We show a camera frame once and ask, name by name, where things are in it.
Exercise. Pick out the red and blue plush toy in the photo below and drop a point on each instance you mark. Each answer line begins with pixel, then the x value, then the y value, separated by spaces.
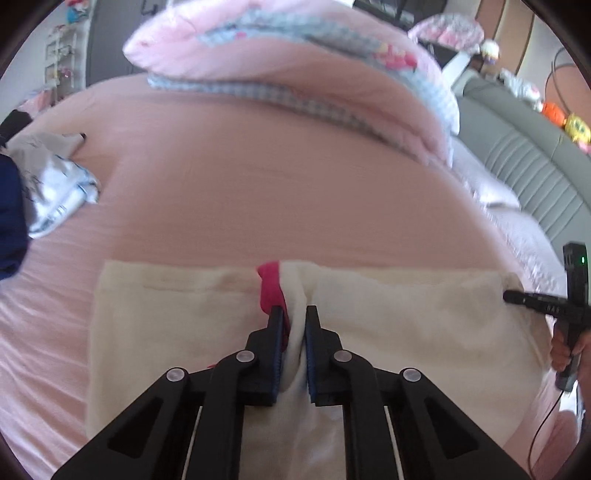
pixel 78 11

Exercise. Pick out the pink and cream shirt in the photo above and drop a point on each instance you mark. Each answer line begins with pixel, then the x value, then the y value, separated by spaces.
pixel 184 323

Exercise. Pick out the yellow plush toy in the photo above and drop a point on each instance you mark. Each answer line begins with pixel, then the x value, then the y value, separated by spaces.
pixel 578 127

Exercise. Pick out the navy striped clothes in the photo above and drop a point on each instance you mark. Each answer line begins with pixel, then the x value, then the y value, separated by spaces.
pixel 9 217

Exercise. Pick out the light printed cloth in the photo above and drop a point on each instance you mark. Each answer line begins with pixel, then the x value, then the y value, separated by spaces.
pixel 51 180

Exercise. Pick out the grey door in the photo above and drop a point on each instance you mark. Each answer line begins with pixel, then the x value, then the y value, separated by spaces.
pixel 111 41

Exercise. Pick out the orange plush toy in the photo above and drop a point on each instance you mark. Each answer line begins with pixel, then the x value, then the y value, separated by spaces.
pixel 553 113

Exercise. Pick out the white shelf rack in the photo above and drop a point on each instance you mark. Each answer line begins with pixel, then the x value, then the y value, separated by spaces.
pixel 60 55

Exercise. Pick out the small white yellow plush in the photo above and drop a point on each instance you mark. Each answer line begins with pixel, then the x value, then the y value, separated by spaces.
pixel 489 50

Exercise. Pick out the pink printed hanging cloth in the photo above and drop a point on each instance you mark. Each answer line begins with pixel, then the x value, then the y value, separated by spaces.
pixel 443 30

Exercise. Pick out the grey-green padded headboard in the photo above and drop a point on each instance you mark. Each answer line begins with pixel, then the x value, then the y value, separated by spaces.
pixel 531 152

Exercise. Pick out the long pale pink pillow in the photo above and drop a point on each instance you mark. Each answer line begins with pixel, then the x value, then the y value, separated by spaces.
pixel 521 240

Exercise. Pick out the black cloth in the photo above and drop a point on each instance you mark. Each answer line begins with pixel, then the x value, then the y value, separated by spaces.
pixel 16 122

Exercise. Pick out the pink bed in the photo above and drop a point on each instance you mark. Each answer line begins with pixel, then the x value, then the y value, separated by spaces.
pixel 231 207

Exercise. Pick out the small pale pink pillow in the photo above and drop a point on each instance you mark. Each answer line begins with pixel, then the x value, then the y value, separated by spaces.
pixel 485 180

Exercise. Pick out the folded pink checked duvet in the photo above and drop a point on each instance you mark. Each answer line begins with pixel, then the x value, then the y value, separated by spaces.
pixel 231 55

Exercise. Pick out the dark glass-door wardrobe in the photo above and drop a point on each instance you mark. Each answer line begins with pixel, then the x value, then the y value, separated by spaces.
pixel 378 9

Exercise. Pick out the white plush toy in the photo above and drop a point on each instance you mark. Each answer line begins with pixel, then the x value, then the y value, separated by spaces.
pixel 521 87

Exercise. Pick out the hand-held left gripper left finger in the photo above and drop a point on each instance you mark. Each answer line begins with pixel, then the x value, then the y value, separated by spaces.
pixel 277 350

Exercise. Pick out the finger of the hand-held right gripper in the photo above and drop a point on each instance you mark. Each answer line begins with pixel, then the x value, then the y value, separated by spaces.
pixel 519 297

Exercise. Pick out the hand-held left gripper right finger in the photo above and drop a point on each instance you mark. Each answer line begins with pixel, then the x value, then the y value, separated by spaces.
pixel 311 355

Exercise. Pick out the person's right hand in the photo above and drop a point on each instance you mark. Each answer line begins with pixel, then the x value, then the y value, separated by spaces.
pixel 559 353

